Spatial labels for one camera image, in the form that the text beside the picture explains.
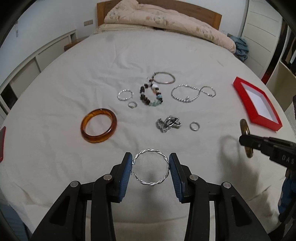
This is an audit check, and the dark bronze ring bangle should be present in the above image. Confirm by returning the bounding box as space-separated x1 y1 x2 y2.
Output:
240 119 253 158

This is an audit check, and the amber resin bangle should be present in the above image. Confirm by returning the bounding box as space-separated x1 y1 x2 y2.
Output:
80 108 117 143

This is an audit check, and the chunky silver chain bracelet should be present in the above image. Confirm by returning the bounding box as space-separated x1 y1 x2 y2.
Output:
155 114 182 134

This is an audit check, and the large twisted silver hoop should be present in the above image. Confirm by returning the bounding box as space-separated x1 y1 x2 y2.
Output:
131 148 170 186

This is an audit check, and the thin silver bangle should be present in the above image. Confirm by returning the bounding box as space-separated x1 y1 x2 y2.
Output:
149 71 176 84

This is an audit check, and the brown and blue beaded bracelet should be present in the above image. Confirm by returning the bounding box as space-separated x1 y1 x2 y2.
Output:
139 83 164 108

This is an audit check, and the red jewelry box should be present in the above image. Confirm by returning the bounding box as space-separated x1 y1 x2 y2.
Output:
233 77 282 132

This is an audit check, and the blue clothing pile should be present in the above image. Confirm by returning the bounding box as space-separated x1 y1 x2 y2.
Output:
227 34 249 62

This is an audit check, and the red box lid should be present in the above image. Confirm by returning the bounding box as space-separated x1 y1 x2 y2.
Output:
0 126 6 162

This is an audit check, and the white wardrobe door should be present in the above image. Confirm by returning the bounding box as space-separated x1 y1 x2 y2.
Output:
242 0 282 78

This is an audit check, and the white bed sheet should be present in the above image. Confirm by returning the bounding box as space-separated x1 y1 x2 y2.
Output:
1 31 295 232

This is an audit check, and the white low cabinet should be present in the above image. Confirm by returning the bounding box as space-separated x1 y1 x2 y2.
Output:
1 30 76 119

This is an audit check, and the beige floral quilt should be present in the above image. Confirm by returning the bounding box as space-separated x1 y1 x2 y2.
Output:
96 1 235 53

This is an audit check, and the wooden headboard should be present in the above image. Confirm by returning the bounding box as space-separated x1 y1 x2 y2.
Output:
96 0 223 30

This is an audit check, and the silver pearl necklace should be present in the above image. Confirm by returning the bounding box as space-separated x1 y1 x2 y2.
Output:
171 84 217 103

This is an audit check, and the small twisted silver bracelet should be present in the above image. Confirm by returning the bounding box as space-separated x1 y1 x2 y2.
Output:
117 89 134 102

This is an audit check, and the wall socket plate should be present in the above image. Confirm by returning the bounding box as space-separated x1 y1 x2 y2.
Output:
83 20 93 26

